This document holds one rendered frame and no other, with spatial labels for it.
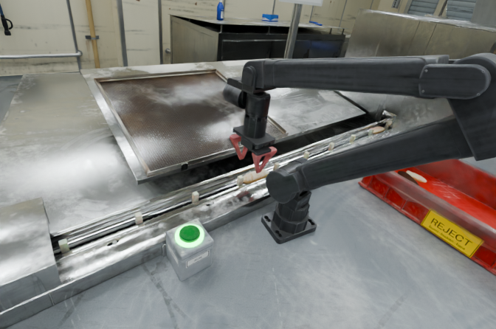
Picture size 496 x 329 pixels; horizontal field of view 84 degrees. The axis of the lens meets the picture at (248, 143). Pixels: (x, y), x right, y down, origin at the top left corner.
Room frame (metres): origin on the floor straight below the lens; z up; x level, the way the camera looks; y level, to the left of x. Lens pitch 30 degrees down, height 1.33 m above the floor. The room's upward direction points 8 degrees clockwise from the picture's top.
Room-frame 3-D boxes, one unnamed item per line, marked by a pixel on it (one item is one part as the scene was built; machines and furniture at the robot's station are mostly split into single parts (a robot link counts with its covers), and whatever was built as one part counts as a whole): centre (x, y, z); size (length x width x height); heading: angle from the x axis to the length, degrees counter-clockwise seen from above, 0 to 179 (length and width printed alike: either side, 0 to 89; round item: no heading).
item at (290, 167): (0.52, -0.11, 0.94); 0.09 x 0.05 x 0.10; 48
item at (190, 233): (0.37, 0.09, 0.90); 0.04 x 0.04 x 0.02
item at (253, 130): (0.62, -0.01, 1.03); 0.10 x 0.07 x 0.07; 42
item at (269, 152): (0.60, -0.03, 0.96); 0.07 x 0.07 x 0.09; 42
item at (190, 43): (3.49, 0.01, 0.51); 1.93 x 1.05 x 1.02; 132
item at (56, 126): (1.24, 0.07, 0.41); 1.80 x 1.16 x 0.82; 122
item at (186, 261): (0.37, 0.09, 0.84); 0.08 x 0.08 x 0.11; 42
